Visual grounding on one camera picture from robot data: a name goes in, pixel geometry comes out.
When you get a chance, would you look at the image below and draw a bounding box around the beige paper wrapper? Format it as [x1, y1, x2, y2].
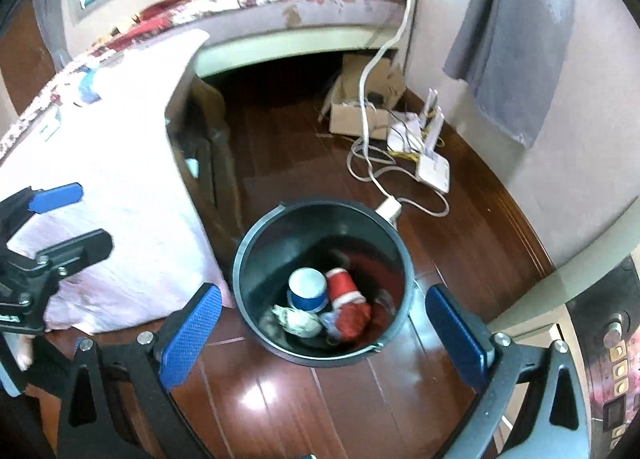
[271, 305, 323, 339]

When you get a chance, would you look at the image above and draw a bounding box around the white paper cup blue base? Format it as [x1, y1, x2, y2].
[286, 267, 329, 313]

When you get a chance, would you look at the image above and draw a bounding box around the black trash bucket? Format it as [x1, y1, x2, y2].
[231, 198, 414, 368]

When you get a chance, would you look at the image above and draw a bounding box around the pink floral table cloth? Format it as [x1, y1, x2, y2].
[1, 30, 227, 335]

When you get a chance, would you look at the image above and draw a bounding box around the red paper cup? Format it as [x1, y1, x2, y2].
[326, 267, 366, 309]

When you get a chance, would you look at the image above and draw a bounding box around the dark wooden chair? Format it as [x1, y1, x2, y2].
[165, 76, 245, 279]

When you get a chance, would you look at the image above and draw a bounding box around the white wifi router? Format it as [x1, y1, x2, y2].
[386, 89, 450, 195]

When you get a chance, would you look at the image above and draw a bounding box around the bed with floral sheet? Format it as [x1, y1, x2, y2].
[1, 0, 407, 157]

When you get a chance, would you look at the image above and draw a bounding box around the cardboard box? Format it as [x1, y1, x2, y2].
[320, 54, 406, 141]

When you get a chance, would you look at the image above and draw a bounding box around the grey curtain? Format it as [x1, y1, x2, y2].
[444, 0, 575, 147]

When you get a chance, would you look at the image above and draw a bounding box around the white power cable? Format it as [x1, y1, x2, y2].
[346, 0, 452, 228]

